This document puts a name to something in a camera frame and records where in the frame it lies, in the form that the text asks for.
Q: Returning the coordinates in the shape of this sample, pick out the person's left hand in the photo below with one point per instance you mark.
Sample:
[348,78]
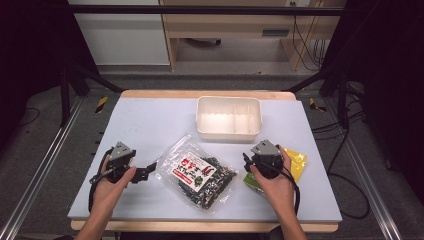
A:
[108,195]

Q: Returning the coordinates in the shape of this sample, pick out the white cabinet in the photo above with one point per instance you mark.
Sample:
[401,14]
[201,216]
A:
[123,40]

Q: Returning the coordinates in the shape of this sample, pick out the white plastic container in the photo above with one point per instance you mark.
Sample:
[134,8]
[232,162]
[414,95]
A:
[228,123]

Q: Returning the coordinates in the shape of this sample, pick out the black curtain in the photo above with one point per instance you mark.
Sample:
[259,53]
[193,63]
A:
[30,50]
[390,66]

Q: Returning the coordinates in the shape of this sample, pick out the black metal stand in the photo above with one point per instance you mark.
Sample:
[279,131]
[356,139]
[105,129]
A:
[65,96]
[343,100]

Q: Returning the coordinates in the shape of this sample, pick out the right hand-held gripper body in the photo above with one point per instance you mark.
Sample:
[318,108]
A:
[266,161]

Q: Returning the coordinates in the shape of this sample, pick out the aluminium floor rail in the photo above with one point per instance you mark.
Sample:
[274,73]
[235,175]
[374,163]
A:
[40,166]
[366,180]

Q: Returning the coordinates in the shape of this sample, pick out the person's right hand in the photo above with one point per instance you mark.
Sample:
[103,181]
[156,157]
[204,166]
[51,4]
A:
[280,193]

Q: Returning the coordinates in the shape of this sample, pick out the clear bag of dark seaweed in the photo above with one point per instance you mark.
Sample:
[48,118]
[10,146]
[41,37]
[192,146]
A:
[200,176]

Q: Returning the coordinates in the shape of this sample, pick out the yellow black floor tape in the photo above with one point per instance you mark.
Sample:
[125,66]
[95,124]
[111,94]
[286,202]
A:
[315,105]
[101,104]

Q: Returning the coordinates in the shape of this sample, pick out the pale grey table mat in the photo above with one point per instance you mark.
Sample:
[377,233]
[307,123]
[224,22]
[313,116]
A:
[156,123]

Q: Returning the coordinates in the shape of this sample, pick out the dark rounded object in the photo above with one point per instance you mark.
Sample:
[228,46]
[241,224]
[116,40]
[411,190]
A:
[276,233]

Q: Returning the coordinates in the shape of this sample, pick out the black horizontal bar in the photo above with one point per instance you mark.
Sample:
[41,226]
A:
[200,10]

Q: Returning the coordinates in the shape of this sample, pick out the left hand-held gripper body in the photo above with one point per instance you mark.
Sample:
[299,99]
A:
[120,156]

